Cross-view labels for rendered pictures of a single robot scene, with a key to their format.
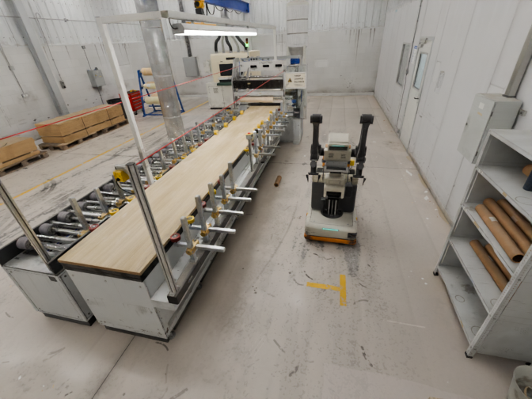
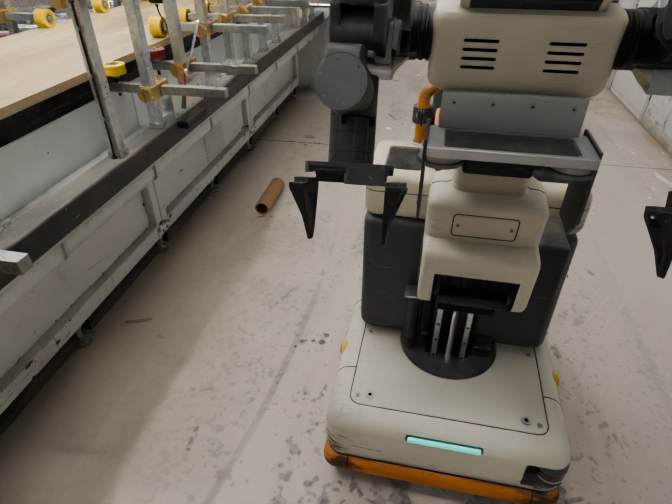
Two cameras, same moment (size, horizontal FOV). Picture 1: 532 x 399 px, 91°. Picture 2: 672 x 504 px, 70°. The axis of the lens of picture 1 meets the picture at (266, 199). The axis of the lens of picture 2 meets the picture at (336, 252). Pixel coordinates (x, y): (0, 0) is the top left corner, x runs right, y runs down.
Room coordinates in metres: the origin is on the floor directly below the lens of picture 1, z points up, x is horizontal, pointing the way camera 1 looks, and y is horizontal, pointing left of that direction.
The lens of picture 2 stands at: (1.80, -0.42, 1.33)
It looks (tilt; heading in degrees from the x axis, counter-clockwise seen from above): 35 degrees down; 356
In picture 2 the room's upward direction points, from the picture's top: straight up
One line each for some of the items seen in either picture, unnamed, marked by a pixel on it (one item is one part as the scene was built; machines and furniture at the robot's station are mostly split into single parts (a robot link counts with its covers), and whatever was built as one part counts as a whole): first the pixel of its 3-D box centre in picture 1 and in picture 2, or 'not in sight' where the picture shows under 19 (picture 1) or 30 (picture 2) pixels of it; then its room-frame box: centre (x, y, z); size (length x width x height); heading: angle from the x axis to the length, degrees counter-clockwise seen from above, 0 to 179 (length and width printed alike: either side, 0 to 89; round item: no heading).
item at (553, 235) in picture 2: (339, 191); (498, 272); (2.62, -0.85, 0.68); 0.28 x 0.27 x 0.25; 74
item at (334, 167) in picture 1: (336, 171); (501, 161); (2.52, -0.76, 0.99); 0.28 x 0.16 x 0.22; 74
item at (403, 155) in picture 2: (333, 188); (462, 241); (2.88, -0.86, 0.59); 0.55 x 0.34 x 0.83; 74
